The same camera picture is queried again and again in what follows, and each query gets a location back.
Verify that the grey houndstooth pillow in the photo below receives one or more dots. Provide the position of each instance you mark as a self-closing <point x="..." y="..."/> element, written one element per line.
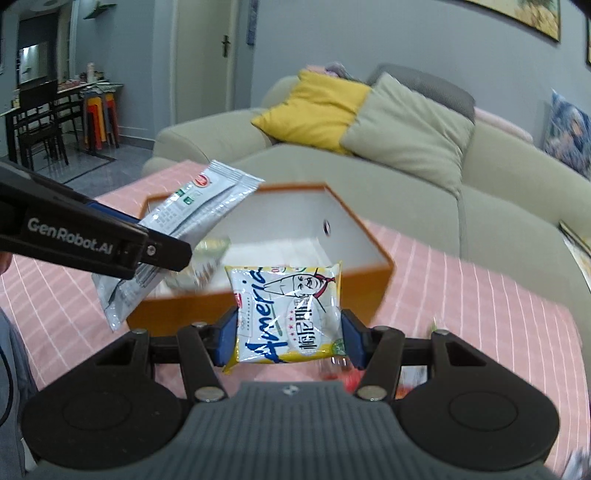
<point x="438" y="90"/>

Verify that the yellow framed wall picture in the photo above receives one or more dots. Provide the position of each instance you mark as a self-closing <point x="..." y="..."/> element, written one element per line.
<point x="521" y="16"/>

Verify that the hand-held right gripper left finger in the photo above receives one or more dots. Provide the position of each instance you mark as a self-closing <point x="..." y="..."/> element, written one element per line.
<point x="228" y="339"/>

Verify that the pink cushion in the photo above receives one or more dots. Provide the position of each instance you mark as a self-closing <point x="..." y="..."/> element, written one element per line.
<point x="501" y="122"/>

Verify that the beige sofa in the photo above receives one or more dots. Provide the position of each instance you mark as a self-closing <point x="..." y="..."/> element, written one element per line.
<point x="508" y="184"/>

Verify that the black dining chair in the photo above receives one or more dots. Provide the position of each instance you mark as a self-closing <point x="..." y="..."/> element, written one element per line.
<point x="39" y="124"/>

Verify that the red yellow snack packet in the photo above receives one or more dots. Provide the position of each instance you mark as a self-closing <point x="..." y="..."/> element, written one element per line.
<point x="341" y="371"/>

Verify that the orange cardboard box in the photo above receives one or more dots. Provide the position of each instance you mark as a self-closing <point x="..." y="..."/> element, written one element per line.
<point x="332" y="240"/>

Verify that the pink checked tablecloth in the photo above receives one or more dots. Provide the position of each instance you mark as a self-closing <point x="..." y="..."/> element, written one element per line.
<point x="461" y="300"/>

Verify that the printed figure pillow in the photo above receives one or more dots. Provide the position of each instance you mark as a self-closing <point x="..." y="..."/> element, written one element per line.
<point x="570" y="134"/>

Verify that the silver snack packet red logo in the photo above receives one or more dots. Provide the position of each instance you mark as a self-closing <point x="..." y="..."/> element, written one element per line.
<point x="203" y="198"/>

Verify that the person's grey clothing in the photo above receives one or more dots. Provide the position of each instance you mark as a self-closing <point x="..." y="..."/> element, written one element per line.
<point x="14" y="392"/>

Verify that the beige pillow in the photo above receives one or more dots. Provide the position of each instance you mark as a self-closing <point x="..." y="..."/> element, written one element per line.
<point x="406" y="134"/>

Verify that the stack of colourful stools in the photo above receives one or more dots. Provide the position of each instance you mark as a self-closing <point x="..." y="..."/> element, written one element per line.
<point x="100" y="120"/>

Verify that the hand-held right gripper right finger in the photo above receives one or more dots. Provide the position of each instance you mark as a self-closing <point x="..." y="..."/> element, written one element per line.
<point x="352" y="341"/>

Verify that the blue wall poster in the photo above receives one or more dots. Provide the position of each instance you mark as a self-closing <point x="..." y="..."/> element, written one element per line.
<point x="252" y="23"/>

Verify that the yellow white snack packet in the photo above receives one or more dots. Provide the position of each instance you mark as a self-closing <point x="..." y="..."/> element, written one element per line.
<point x="286" y="314"/>

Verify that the dining table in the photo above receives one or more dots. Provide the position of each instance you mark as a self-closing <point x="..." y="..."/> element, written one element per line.
<point x="74" y="90"/>

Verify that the yellow green chips packet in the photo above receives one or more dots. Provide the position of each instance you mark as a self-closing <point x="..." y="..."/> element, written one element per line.
<point x="210" y="258"/>

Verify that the green wall shelf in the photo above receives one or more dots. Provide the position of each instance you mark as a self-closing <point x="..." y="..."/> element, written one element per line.
<point x="102" y="10"/>

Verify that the yellow pillow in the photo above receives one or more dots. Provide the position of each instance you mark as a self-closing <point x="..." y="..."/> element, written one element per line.
<point x="309" y="110"/>

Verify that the book on sofa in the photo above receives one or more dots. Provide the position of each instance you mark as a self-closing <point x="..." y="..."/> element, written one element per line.
<point x="577" y="249"/>

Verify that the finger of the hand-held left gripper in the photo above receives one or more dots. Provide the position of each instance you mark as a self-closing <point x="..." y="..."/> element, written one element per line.
<point x="69" y="194"/>
<point x="166" y="256"/>

